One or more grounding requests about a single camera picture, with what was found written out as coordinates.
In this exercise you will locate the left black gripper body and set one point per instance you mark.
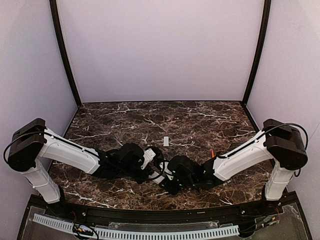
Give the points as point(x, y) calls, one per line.
point(155, 169)

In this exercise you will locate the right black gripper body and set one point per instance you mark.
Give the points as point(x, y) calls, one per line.
point(166, 185)

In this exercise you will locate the white remote control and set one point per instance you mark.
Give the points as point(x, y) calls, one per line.
point(156, 178)

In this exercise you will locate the white battery cover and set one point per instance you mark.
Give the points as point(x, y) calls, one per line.
point(166, 141)

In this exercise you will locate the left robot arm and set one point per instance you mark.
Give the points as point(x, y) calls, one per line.
point(35, 141)

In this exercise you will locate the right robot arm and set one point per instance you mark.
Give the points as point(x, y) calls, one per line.
point(279, 141)

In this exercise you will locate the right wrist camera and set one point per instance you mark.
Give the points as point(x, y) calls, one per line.
point(172, 175)

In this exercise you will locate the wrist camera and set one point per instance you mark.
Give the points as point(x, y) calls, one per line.
point(153, 155)
point(172, 175)

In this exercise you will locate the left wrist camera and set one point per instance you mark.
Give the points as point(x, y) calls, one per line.
point(153, 155)

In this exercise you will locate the white slotted cable duct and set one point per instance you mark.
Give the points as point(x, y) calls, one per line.
point(128, 231)

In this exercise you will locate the black front rail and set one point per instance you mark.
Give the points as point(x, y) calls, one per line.
point(234, 214)

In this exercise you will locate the left black frame post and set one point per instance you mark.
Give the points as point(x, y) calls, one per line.
point(63, 51)

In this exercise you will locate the black frame post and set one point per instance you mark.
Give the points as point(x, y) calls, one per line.
point(63, 51)
point(258, 51)

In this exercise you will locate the right black frame post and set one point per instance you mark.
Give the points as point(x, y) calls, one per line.
point(258, 51)

